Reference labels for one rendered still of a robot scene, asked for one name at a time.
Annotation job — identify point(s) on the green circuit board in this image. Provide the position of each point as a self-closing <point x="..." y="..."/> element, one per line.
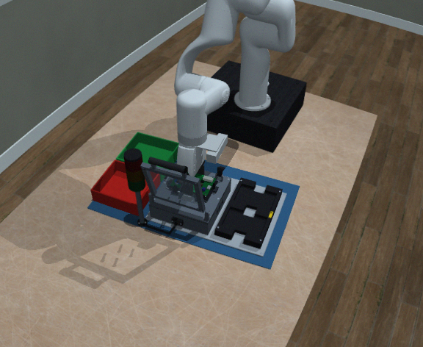
<point x="206" y="183"/>

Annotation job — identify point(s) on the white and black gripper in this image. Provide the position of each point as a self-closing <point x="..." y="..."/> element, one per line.
<point x="191" y="157"/>

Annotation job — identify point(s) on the green bin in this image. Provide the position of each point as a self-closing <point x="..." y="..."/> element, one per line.
<point x="151" y="146"/>

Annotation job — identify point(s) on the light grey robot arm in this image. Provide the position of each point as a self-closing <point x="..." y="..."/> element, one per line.
<point x="198" y="95"/>

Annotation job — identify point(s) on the red open-top bin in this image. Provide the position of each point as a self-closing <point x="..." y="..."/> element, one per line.
<point x="113" y="183"/>

